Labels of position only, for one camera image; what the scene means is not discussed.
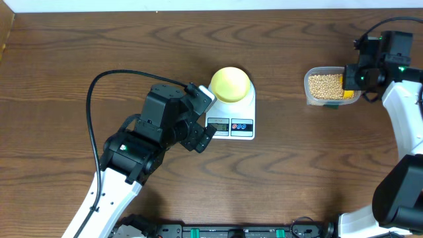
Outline yellow measuring scoop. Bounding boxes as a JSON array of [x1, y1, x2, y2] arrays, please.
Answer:
[[340, 76, 354, 99]]

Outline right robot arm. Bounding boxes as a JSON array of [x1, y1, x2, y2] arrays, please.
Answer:
[[337, 31, 422, 237]]

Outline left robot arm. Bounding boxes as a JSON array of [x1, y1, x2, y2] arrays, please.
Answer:
[[63, 84, 216, 237]]

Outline white digital kitchen scale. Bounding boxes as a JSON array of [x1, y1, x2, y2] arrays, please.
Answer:
[[206, 82, 256, 140]]

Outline pale yellow bowl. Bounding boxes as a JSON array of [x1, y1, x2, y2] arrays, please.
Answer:
[[210, 67, 250, 103]]

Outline soybeans in container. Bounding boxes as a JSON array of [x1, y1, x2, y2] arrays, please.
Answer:
[[308, 74, 346, 100]]

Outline clear plastic container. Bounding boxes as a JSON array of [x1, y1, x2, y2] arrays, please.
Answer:
[[304, 67, 361, 106]]

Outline left black cable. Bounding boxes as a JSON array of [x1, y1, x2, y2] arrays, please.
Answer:
[[72, 69, 199, 238]]

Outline black cable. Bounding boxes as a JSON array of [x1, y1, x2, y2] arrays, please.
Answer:
[[72, 69, 199, 238], [358, 16, 423, 42]]

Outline right black cable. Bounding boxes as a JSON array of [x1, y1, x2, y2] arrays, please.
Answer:
[[358, 16, 423, 42]]

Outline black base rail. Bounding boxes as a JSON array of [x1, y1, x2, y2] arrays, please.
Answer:
[[112, 223, 338, 238]]

